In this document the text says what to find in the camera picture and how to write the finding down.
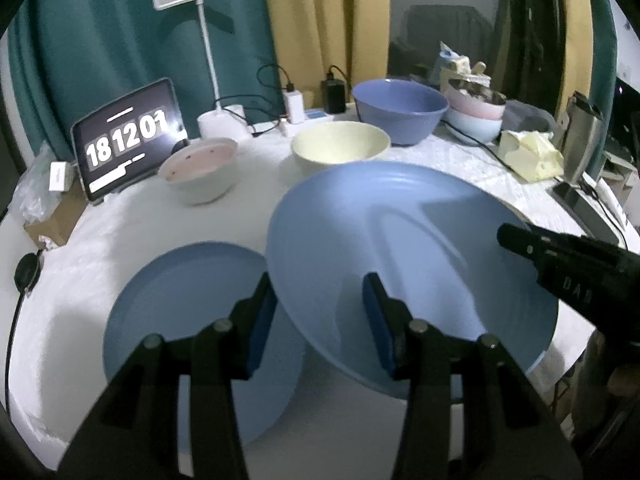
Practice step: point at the large blue bowl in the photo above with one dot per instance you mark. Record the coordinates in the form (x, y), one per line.
(400, 120)

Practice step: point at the small white box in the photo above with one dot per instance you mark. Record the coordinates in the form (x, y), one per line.
(61, 177)

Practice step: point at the cream bowl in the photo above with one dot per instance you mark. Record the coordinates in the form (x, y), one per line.
(340, 146)

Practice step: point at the white charger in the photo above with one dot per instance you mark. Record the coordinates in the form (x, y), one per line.
(294, 105)

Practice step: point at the clear plastic bag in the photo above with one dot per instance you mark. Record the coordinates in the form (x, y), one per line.
(30, 195)

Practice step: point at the white tablecloth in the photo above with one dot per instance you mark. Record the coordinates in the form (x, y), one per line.
(125, 220)

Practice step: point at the teal curtain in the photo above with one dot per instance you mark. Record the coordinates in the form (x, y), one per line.
(602, 60)
(100, 35)

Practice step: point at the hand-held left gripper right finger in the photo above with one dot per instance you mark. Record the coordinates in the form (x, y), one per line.
(380, 325)

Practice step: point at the white power strip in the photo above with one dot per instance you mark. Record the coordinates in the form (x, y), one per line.
(320, 116)

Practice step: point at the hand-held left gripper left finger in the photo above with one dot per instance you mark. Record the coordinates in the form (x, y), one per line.
(260, 330)

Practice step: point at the light blue plate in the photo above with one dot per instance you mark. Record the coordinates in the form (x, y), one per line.
(175, 300)
(350, 240)

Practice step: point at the black charger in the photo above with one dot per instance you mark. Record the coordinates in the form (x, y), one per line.
(334, 95)

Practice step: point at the black smartphone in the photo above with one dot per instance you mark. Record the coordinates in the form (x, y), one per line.
(585, 212)

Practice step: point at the pale blue bowl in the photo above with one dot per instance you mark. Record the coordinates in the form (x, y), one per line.
(475, 129)

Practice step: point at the white bowl with pink inside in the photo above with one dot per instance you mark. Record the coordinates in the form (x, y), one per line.
(200, 185)

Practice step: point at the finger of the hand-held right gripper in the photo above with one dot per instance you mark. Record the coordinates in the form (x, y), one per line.
(520, 240)

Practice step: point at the grey cloth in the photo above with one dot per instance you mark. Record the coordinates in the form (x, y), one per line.
(527, 115)

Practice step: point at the cardboard box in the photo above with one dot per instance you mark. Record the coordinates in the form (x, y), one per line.
(55, 222)

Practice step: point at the white desk lamp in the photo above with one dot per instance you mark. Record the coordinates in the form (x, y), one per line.
(225, 122)

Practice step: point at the yellow curtain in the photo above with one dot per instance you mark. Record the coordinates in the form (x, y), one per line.
(325, 20)
(575, 20)

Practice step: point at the tablet showing clock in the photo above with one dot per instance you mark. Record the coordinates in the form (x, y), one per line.
(125, 135)

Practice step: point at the steel thermos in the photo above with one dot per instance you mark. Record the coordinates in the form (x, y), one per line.
(580, 140)

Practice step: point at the yellow tissue pack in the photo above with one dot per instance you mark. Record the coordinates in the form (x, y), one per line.
(532, 155)

